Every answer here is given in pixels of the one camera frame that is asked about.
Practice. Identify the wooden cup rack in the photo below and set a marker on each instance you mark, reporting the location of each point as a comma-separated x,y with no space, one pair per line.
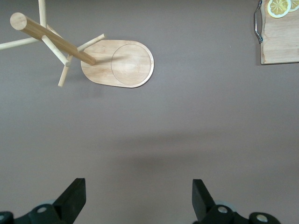
130,65

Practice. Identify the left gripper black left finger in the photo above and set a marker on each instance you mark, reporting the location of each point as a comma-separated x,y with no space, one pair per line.
70,203

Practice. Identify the dried lemon slice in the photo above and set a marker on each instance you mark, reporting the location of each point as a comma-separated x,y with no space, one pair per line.
278,9
294,5

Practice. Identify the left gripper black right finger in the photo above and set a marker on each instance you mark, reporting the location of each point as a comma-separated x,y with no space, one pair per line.
203,203

